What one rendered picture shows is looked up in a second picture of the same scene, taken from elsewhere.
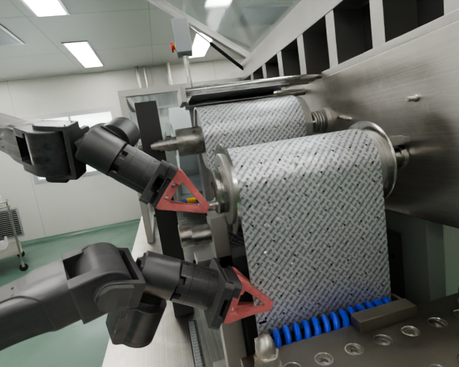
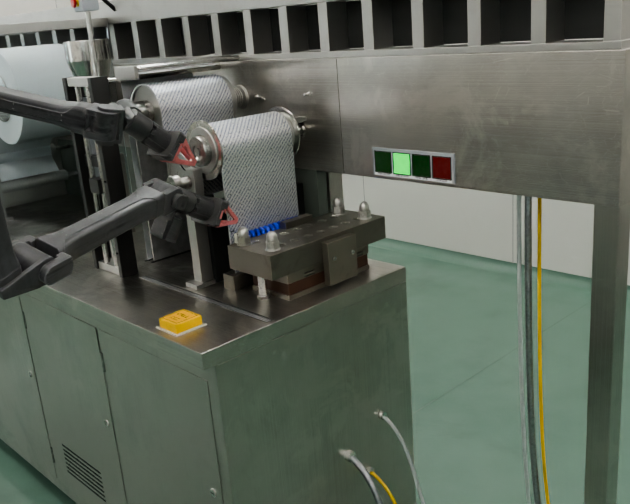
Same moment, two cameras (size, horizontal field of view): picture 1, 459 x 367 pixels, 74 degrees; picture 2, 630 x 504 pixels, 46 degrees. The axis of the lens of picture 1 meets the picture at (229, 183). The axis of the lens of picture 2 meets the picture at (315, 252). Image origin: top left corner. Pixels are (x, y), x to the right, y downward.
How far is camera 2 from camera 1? 1.45 m
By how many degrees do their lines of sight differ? 31
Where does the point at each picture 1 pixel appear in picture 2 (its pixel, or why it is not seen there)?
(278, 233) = (240, 176)
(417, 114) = (309, 104)
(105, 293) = (179, 197)
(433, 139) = (318, 120)
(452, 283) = not seen: hidden behind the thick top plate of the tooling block
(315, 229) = (259, 174)
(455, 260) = not seen: hidden behind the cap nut
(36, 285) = (147, 194)
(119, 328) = (166, 228)
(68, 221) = not seen: outside the picture
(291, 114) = (222, 93)
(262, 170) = (231, 137)
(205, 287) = (208, 204)
